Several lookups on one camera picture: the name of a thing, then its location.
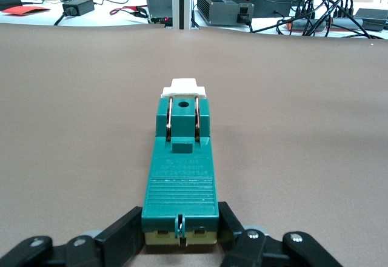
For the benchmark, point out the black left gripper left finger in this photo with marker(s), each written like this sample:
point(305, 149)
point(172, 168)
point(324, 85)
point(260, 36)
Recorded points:
point(118, 239)

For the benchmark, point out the black power adapter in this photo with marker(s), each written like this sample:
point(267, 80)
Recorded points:
point(78, 6)

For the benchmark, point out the black flat box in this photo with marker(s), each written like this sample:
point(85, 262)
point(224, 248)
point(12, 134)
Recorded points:
point(373, 18)

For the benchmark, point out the black power supply box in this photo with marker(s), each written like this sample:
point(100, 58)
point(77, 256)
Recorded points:
point(157, 3)

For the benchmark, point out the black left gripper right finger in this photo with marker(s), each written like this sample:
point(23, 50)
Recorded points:
point(242, 248)

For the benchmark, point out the red clip leads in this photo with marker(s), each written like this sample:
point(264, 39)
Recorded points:
point(139, 11)

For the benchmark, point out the grey power strip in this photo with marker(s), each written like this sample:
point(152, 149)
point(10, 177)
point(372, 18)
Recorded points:
point(348, 23)

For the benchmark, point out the dark grey equipment case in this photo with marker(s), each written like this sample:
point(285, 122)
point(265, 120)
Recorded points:
point(272, 6)

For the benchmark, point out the black flat device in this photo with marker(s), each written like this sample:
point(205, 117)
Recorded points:
point(9, 3)

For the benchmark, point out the grey ribbed metal box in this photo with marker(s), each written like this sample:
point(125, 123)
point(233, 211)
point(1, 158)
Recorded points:
point(221, 9)

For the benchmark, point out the aluminium camera post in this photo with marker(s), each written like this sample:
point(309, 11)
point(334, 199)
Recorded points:
point(182, 3)

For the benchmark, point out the red paper sheet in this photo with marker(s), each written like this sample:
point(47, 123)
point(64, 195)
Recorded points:
point(24, 10)

